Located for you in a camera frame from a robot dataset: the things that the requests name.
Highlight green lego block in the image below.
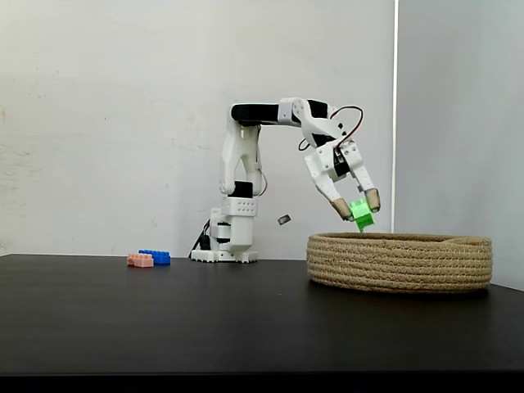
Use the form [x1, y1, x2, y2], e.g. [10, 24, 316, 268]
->
[349, 198, 377, 235]

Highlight blue lego block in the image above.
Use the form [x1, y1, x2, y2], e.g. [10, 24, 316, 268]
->
[138, 249, 172, 267]

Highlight pink lego block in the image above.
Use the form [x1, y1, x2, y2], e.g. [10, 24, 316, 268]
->
[127, 252, 156, 269]

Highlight red white black gripper cable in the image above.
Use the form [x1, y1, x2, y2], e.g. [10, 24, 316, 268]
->
[297, 106, 365, 151]

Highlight white vertical wall strip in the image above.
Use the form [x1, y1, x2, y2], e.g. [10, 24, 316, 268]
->
[391, 0, 400, 234]

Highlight woven rope basket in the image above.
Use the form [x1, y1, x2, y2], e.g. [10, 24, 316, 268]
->
[306, 232, 493, 293]

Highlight base cable bundle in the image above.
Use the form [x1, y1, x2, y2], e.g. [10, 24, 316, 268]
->
[191, 220, 212, 259]

